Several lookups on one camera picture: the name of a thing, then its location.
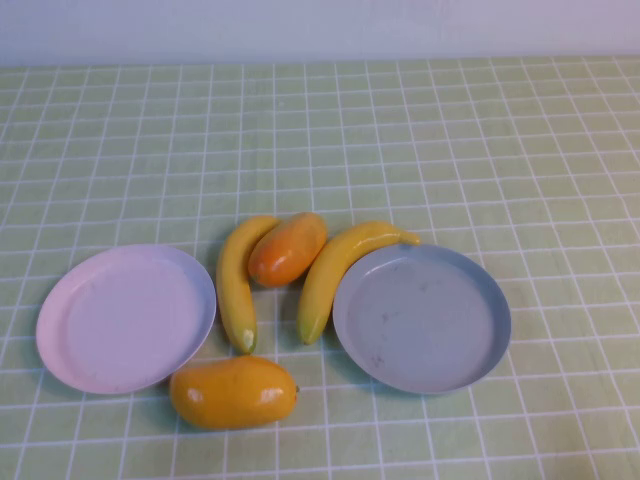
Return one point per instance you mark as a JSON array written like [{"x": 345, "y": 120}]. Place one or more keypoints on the strongly curved yellow banana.
[{"x": 325, "y": 280}]

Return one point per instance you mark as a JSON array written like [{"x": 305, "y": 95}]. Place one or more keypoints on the yellow-orange mango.
[{"x": 230, "y": 392}]

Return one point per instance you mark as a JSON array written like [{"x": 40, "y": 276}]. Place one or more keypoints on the blue-grey round plate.
[{"x": 420, "y": 320}]

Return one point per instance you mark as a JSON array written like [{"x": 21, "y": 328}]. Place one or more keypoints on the slightly curved yellow banana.
[{"x": 235, "y": 295}]

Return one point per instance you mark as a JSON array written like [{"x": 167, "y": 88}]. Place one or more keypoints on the orange mango with reddish end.
[{"x": 287, "y": 250}]

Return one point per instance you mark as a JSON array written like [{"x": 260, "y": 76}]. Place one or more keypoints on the pink round plate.
[{"x": 125, "y": 320}]

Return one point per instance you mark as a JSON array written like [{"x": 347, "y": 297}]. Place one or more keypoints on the green checked tablecloth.
[{"x": 400, "y": 150}]

